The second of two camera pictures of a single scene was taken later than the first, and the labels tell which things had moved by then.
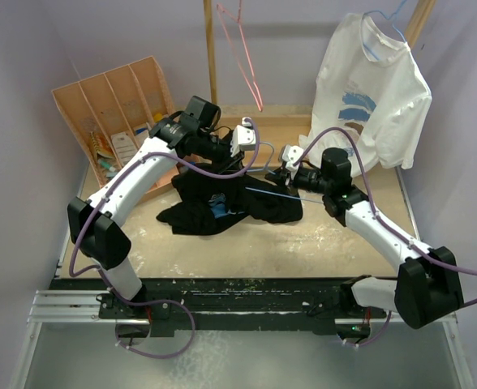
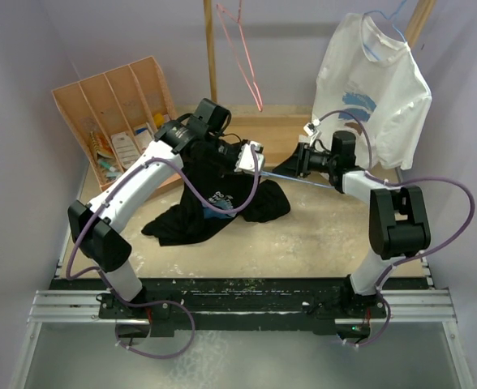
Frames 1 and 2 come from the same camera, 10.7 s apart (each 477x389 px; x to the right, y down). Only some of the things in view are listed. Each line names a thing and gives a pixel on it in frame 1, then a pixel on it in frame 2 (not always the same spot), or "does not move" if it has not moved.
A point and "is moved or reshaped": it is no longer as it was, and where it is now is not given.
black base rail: x=298 y=305 does not move
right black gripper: x=281 y=177 → x=298 y=164
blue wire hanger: x=268 y=169 is moved or reshaped
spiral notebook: x=100 y=145 does not move
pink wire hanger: x=220 y=8 does not move
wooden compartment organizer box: x=111 y=113 does not move
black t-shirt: x=211 y=197 is moved or reshaped
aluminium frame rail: x=81 y=307 does not move
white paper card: x=124 y=147 does not move
